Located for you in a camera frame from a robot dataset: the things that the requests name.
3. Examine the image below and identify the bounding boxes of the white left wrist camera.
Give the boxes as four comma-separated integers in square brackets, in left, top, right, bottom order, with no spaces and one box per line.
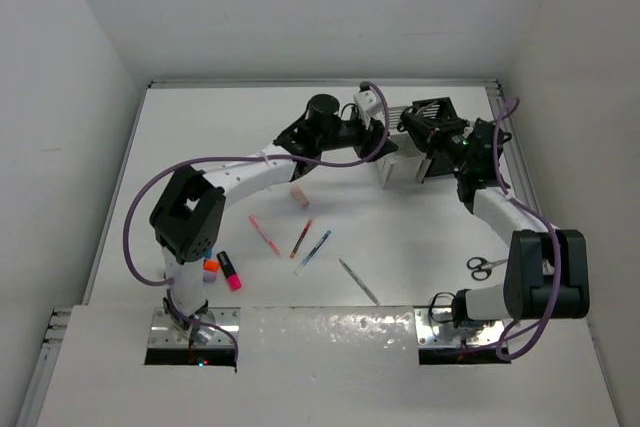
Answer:
[353,89,382,130]

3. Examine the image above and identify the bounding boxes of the black handled scissors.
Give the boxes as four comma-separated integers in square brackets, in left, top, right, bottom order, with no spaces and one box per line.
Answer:
[466,256,507,282]
[414,153,433,184]

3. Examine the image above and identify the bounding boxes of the pink eraser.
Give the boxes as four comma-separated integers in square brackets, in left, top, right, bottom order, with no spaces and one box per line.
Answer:
[290,185,310,209]

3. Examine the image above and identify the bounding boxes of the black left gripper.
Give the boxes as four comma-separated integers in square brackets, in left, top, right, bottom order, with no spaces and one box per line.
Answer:
[317,112,397,161]

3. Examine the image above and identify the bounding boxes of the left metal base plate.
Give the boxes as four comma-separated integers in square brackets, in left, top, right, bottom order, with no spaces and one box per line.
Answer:
[147,308,240,350]

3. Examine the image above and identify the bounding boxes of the purple highlighter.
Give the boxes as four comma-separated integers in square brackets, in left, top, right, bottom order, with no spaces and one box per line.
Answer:
[203,270,217,283]

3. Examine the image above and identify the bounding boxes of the green pen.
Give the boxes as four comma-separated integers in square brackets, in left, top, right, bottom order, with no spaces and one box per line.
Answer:
[339,259,381,306]

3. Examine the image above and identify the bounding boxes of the orange capped highlighter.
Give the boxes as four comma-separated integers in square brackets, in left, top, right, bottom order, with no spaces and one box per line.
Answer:
[203,259,220,272]

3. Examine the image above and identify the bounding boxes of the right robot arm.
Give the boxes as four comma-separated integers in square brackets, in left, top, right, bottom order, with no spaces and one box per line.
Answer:
[399,107,590,326]

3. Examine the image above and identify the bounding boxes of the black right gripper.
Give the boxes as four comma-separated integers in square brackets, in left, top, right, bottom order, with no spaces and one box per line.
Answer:
[403,115,474,174]

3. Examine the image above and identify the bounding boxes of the metal base plate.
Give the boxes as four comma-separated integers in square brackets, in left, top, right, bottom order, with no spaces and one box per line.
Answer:
[147,308,240,350]
[414,304,505,349]

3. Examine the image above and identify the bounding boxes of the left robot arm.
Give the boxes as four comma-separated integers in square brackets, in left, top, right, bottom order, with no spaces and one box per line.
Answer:
[150,85,397,329]

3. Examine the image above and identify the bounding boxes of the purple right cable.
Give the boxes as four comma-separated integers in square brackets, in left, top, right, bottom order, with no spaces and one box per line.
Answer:
[459,96,564,362]

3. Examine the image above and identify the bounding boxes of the pink pen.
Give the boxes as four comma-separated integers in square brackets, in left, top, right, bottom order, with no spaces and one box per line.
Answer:
[248,215,281,258]

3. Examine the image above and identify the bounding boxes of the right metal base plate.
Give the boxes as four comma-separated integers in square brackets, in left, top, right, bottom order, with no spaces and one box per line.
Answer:
[414,304,505,349]

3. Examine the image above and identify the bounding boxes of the white slotted organizer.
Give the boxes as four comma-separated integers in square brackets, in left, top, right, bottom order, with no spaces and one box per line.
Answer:
[376,106,421,189]

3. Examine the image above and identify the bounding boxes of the blue ink pen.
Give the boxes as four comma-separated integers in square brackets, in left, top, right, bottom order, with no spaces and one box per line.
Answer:
[293,230,332,276]

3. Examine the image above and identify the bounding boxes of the red ink pen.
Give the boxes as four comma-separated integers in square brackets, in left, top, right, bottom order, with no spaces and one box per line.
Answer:
[289,218,313,259]

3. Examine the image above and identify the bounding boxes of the pink highlighter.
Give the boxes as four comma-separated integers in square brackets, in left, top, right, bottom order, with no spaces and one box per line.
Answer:
[216,251,243,292]

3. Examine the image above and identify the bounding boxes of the black slotted organizer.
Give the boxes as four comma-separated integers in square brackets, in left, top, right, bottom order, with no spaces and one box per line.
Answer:
[407,97,458,183]

